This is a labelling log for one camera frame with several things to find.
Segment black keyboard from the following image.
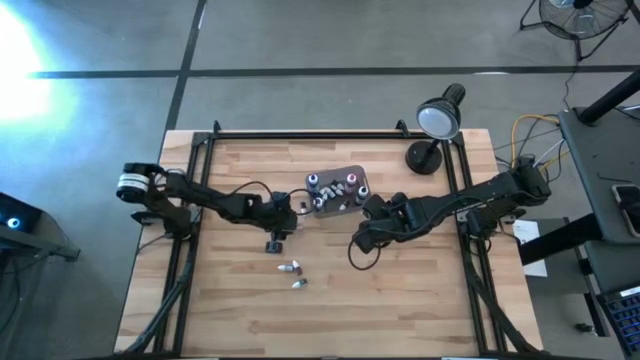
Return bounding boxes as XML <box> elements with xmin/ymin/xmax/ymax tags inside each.
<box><xmin>597</xmin><ymin>284</ymin><xmax>640</xmax><ymax>359</ymax></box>

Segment black gooseneck desk lamp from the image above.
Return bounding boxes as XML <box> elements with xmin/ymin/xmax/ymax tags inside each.
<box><xmin>404</xmin><ymin>82</ymin><xmax>467</xmax><ymax>176</ymax></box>

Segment smartphone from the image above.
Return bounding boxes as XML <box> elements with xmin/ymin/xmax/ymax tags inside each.
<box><xmin>611</xmin><ymin>183</ymin><xmax>640</xmax><ymax>239</ymax></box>

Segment grey desk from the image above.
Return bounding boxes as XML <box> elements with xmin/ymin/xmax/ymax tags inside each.
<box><xmin>557</xmin><ymin>106</ymin><xmax>640</xmax><ymax>246</ymax></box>

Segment black desk foot bar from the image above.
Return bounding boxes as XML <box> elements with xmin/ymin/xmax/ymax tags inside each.
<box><xmin>518</xmin><ymin>213</ymin><xmax>604</xmax><ymax>267</ymax></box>

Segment black computer with blue light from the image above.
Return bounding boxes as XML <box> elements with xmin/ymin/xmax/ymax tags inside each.
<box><xmin>0</xmin><ymin>191</ymin><xmax>44</xmax><ymax>236</ymax></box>

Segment black aluminium table frame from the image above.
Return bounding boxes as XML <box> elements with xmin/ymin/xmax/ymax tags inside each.
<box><xmin>117</xmin><ymin>119</ymin><xmax>544</xmax><ymax>360</ymax></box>

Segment grey side stand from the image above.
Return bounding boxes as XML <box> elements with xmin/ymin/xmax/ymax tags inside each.
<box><xmin>0</xmin><ymin>222</ymin><xmax>82</xmax><ymax>264</ymax></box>

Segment black diagonal pole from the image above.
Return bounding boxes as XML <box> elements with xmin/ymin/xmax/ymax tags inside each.
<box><xmin>578</xmin><ymin>69</ymin><xmax>640</xmax><ymax>127</ymax></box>

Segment grey translucent plastic bin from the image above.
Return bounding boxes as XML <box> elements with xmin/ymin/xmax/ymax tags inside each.
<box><xmin>305</xmin><ymin>164</ymin><xmax>372</xmax><ymax>220</ymax></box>

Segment black floor fan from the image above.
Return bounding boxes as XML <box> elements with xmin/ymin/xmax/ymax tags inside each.
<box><xmin>518</xmin><ymin>0</ymin><xmax>635</xmax><ymax>63</ymax></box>

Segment yellow cable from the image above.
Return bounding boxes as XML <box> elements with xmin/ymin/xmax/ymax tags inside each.
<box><xmin>509</xmin><ymin>113</ymin><xmax>571</xmax><ymax>190</ymax></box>

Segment white paper sheet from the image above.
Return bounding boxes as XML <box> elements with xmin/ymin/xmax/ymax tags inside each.
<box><xmin>512</xmin><ymin>218</ymin><xmax>550</xmax><ymax>279</ymax></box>

